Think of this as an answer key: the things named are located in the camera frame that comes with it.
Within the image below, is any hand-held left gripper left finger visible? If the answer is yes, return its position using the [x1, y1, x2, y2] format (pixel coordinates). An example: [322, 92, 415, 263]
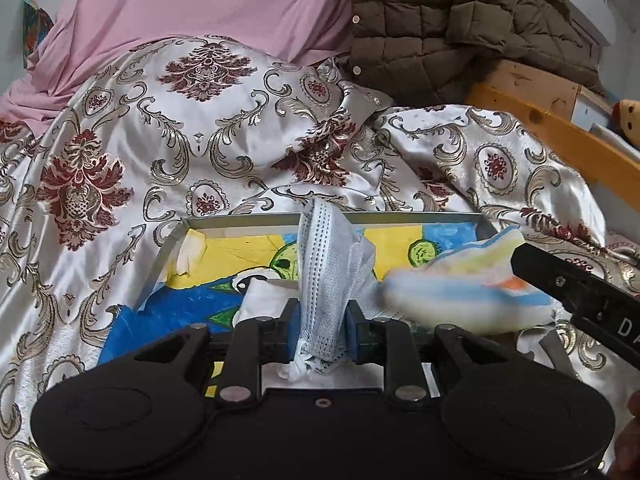
[132, 299, 302, 405]

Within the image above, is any grey tray with painted lining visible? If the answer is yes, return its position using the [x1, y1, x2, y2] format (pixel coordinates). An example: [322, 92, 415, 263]
[97, 210, 583, 398]

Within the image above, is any colourful wall poster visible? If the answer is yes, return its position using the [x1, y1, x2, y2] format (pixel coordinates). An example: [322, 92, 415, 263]
[10, 0, 53, 68]

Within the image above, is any floral satin blanket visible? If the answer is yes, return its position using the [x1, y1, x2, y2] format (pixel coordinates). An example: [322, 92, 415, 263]
[0, 35, 640, 480]

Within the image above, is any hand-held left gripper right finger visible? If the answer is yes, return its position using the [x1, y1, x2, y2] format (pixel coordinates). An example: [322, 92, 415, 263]
[346, 300, 507, 403]

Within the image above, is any plush toy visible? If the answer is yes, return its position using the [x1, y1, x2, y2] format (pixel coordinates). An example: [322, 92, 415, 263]
[612, 100, 640, 148]

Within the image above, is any white face mask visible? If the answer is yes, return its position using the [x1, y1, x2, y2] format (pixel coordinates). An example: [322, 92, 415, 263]
[277, 197, 376, 386]

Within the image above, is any brown quilted jacket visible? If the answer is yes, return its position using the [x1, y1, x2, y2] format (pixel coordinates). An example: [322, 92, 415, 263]
[345, 0, 608, 106]

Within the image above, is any pink bed sheet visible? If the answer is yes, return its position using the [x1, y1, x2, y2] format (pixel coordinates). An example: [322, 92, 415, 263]
[0, 0, 361, 133]

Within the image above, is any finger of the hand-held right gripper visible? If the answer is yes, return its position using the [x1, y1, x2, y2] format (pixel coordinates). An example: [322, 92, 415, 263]
[509, 243, 596, 311]

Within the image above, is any white air conditioner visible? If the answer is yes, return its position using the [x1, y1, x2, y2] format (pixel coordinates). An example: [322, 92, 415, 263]
[537, 0, 616, 51]

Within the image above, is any wooden bed frame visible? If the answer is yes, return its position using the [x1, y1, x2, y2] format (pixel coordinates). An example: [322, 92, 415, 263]
[465, 82, 640, 198]

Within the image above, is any wooden box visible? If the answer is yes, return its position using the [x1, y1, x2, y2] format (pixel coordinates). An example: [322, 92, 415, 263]
[482, 57, 583, 121]

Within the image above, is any white sock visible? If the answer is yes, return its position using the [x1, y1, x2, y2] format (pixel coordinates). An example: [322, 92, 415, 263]
[232, 277, 301, 328]

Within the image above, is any white box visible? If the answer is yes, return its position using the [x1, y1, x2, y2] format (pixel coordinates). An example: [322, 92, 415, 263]
[575, 87, 617, 131]

